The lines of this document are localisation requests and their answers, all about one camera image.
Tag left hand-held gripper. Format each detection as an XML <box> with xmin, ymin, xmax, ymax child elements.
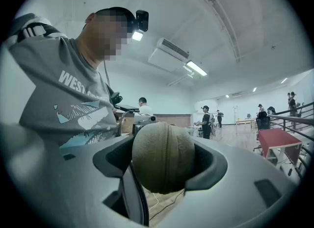
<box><xmin>132</xmin><ymin>114</ymin><xmax>158</xmax><ymax>137</ymax></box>

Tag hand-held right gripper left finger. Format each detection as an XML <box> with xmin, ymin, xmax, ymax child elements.
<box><xmin>0</xmin><ymin>123</ymin><xmax>149</xmax><ymax>228</ymax></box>

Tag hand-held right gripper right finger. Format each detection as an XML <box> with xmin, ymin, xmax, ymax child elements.
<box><xmin>149</xmin><ymin>137</ymin><xmax>299</xmax><ymax>228</ymax></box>

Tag beige zippered pouch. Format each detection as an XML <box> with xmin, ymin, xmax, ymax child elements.
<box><xmin>131</xmin><ymin>121</ymin><xmax>196</xmax><ymax>195</ymax></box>

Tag black chest-mounted monitor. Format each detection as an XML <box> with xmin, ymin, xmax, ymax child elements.
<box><xmin>114</xmin><ymin>103</ymin><xmax>140</xmax><ymax>112</ymax></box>

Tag brick-fronted wooden counter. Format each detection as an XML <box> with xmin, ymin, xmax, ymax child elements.
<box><xmin>115</xmin><ymin>111</ymin><xmax>192</xmax><ymax>134</ymax></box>

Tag white desk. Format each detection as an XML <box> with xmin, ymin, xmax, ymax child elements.
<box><xmin>186</xmin><ymin>125</ymin><xmax>204</xmax><ymax>137</ymax></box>

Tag white ceiling air conditioner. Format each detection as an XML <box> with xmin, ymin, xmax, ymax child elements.
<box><xmin>148</xmin><ymin>37</ymin><xmax>190</xmax><ymax>73</ymax></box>

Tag white ceiling pipes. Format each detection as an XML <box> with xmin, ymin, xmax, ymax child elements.
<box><xmin>169</xmin><ymin>65</ymin><xmax>195</xmax><ymax>87</ymax></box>

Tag long ceiling tube light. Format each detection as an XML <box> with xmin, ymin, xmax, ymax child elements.
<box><xmin>185</xmin><ymin>60</ymin><xmax>208</xmax><ymax>76</ymax></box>

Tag light wooden table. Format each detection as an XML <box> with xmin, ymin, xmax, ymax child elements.
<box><xmin>235</xmin><ymin>118</ymin><xmax>257</xmax><ymax>127</ymax></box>

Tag person's grey printed shirt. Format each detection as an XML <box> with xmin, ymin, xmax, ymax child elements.
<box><xmin>4</xmin><ymin>13</ymin><xmax>121</xmax><ymax>149</ymax></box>

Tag black mesh office chair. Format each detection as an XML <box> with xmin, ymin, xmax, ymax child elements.
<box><xmin>252</xmin><ymin>116</ymin><xmax>271</xmax><ymax>153</ymax></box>

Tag person's head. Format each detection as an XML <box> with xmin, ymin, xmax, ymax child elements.
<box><xmin>76</xmin><ymin>6</ymin><xmax>135</xmax><ymax>70</ymax></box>

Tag black metal railing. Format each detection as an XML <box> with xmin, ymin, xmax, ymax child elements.
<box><xmin>267</xmin><ymin>101</ymin><xmax>314</xmax><ymax>176</ymax></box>

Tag black floor cable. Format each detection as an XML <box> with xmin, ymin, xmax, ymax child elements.
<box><xmin>149</xmin><ymin>189</ymin><xmax>186</xmax><ymax>222</ymax></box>

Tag black headset cable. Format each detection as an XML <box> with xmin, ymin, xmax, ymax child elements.
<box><xmin>104</xmin><ymin>60</ymin><xmax>110</xmax><ymax>85</ymax></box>

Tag white power strip with cable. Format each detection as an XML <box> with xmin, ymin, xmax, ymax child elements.
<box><xmin>148</xmin><ymin>192</ymin><xmax>160</xmax><ymax>210</ymax></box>

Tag black head camera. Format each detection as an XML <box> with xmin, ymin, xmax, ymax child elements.
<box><xmin>133</xmin><ymin>10</ymin><xmax>150</xmax><ymax>33</ymax></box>

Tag grey shoulder strap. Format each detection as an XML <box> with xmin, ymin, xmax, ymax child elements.
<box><xmin>21</xmin><ymin>25</ymin><xmax>51</xmax><ymax>38</ymax></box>

